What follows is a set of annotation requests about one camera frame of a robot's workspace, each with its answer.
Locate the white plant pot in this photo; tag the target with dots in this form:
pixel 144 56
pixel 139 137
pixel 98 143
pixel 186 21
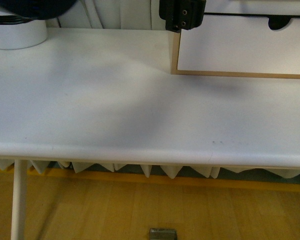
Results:
pixel 20 32

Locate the white table leg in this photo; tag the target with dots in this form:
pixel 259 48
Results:
pixel 18 217

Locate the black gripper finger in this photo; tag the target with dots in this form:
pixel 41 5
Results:
pixel 182 14

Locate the dark robot arm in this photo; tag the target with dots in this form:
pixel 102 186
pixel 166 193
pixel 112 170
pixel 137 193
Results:
pixel 38 9

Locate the wooden drawer cabinet frame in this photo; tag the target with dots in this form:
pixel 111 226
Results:
pixel 174 55

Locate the grey metal floor object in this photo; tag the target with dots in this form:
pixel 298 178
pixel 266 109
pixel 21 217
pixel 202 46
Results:
pixel 163 234

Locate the white lower drawer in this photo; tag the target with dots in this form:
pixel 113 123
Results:
pixel 287 38

